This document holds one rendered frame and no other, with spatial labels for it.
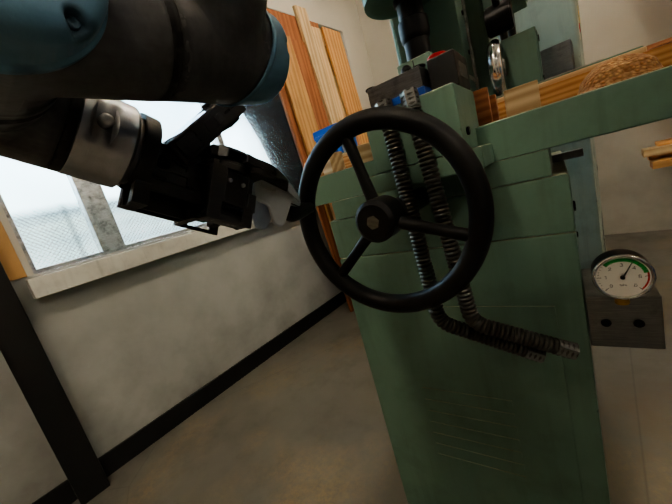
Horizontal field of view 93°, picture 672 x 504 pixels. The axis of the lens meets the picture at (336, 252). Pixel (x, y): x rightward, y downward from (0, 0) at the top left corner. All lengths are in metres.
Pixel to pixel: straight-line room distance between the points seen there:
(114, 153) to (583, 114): 0.55
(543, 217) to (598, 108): 0.16
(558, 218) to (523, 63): 0.42
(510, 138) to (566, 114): 0.07
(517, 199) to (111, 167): 0.53
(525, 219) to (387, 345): 0.40
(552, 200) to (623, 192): 2.49
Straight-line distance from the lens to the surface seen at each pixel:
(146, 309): 1.72
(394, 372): 0.81
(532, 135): 0.58
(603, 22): 3.06
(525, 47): 0.91
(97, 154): 0.32
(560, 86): 0.73
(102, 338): 1.68
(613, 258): 0.54
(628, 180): 3.05
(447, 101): 0.50
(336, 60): 2.89
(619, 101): 0.58
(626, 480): 1.20
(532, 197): 0.58
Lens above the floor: 0.87
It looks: 11 degrees down
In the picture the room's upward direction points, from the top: 16 degrees counter-clockwise
